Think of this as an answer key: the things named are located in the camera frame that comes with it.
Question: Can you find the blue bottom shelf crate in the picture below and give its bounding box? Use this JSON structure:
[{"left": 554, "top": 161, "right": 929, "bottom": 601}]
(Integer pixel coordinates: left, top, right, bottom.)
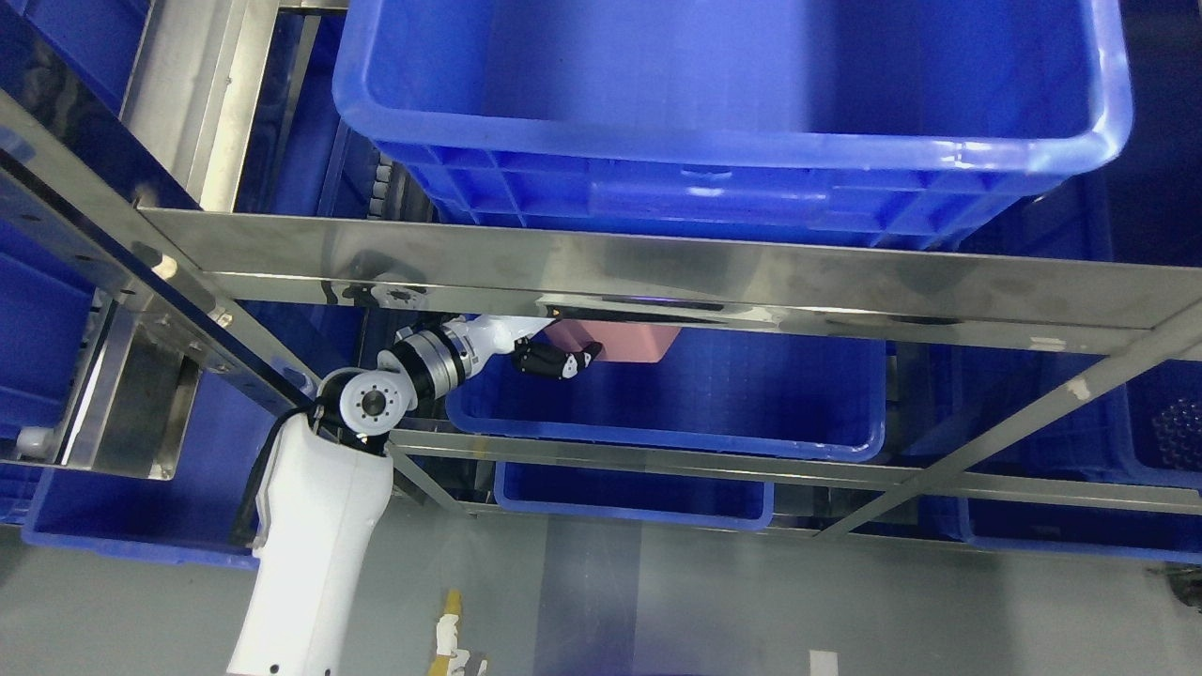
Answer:
[{"left": 493, "top": 462, "right": 776, "bottom": 530}]

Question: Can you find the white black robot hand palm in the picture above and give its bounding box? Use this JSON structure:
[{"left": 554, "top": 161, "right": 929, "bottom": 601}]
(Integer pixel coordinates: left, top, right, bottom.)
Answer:
[{"left": 441, "top": 315, "right": 554, "bottom": 376}]

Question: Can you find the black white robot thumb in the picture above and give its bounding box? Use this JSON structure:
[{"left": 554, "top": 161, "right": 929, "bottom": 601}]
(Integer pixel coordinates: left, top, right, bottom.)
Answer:
[{"left": 512, "top": 340, "right": 603, "bottom": 381}]

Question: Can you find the pink plastic storage box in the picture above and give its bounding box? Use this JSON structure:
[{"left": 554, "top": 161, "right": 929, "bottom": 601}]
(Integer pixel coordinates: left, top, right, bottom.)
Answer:
[{"left": 545, "top": 319, "right": 680, "bottom": 364}]

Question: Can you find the blue middle shelf crate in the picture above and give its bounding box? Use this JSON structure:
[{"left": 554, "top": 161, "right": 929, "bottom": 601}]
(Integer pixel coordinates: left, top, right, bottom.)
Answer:
[{"left": 445, "top": 330, "right": 887, "bottom": 463}]

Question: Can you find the blue shelf crate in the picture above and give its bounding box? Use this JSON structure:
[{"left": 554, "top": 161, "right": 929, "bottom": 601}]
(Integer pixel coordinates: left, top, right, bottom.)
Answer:
[
  {"left": 493, "top": 462, "right": 776, "bottom": 530},
  {"left": 445, "top": 330, "right": 887, "bottom": 463}
]

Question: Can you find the blue crate lower left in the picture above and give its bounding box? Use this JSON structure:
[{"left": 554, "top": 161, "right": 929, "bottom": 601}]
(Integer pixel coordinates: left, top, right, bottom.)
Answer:
[{"left": 20, "top": 376, "right": 276, "bottom": 573}]

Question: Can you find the large blue top crate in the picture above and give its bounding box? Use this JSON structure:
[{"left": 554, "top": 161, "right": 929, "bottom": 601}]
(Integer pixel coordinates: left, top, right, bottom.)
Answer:
[{"left": 333, "top": 1, "right": 1133, "bottom": 250}]

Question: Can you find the steel shelf frame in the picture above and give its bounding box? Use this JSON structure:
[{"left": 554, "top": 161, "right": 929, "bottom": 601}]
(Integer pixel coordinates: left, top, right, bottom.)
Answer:
[{"left": 2, "top": 6, "right": 1200, "bottom": 535}]

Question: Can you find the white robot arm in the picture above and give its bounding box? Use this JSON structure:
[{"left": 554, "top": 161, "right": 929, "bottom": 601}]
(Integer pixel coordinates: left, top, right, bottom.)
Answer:
[{"left": 226, "top": 314, "right": 603, "bottom": 675}]

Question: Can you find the blue crate right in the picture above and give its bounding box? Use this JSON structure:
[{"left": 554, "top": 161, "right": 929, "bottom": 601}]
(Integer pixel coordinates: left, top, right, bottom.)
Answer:
[{"left": 906, "top": 172, "right": 1201, "bottom": 565}]

